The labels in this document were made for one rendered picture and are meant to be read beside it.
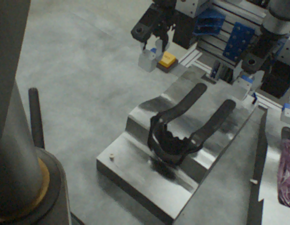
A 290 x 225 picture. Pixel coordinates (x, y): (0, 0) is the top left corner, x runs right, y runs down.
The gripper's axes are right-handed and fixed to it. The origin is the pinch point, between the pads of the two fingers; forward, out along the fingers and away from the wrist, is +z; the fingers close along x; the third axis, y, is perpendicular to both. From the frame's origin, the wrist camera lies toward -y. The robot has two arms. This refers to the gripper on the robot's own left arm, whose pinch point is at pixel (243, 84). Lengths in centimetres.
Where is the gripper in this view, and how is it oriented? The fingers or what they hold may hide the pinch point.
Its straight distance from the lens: 103.6
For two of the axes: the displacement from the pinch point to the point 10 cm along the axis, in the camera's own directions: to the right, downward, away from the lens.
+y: 6.0, -5.5, 5.8
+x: -7.9, -5.3, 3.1
